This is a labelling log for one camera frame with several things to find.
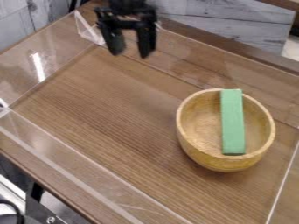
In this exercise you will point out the black table leg bracket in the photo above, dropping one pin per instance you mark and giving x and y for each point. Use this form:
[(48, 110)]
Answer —
[(34, 209)]

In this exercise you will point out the clear acrylic corner bracket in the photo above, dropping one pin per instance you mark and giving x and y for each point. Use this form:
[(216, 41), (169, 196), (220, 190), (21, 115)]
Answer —
[(89, 32)]

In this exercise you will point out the green rectangular block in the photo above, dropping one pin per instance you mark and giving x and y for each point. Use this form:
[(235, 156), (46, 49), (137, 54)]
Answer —
[(232, 122)]

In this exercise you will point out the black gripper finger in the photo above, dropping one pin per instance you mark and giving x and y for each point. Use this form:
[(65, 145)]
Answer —
[(113, 39), (145, 33)]

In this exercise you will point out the brown wooden bowl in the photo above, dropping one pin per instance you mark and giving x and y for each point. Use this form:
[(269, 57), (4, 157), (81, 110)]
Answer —
[(198, 131)]

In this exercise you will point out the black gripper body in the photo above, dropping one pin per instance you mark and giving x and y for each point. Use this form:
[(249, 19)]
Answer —
[(125, 15)]

